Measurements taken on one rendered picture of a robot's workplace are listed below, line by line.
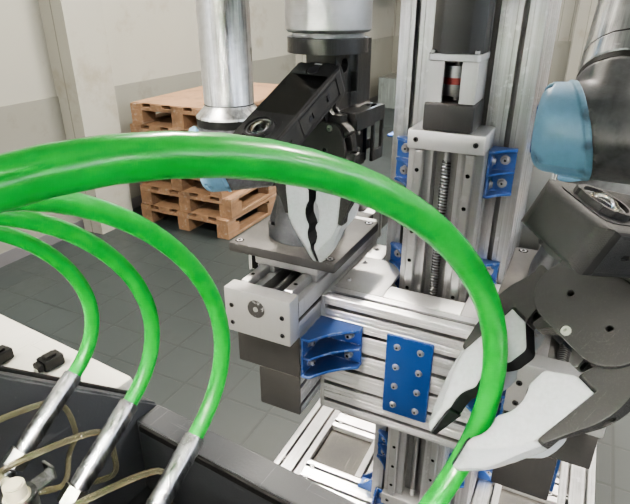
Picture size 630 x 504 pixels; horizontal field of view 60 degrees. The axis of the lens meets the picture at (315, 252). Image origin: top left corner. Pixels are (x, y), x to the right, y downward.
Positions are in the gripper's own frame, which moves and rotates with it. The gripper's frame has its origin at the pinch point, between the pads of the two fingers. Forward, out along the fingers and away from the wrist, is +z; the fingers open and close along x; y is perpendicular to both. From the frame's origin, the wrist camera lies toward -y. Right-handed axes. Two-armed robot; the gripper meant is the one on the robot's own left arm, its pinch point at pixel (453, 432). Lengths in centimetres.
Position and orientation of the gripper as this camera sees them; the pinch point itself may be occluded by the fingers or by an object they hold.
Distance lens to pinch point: 36.2
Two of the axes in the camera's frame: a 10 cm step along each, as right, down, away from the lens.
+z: -7.0, 6.9, 1.9
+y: 6.1, 4.3, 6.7
